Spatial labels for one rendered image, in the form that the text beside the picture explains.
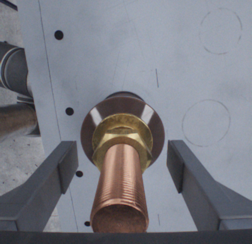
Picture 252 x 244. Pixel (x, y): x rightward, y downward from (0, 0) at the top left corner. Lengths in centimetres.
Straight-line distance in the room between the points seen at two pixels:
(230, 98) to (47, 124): 30
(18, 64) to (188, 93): 35
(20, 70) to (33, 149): 166
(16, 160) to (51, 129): 190
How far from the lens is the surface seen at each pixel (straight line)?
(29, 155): 210
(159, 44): 28
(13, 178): 235
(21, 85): 44
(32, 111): 60
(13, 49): 48
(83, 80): 28
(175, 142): 16
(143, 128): 18
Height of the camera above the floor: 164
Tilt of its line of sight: 75 degrees down
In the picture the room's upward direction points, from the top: 180 degrees counter-clockwise
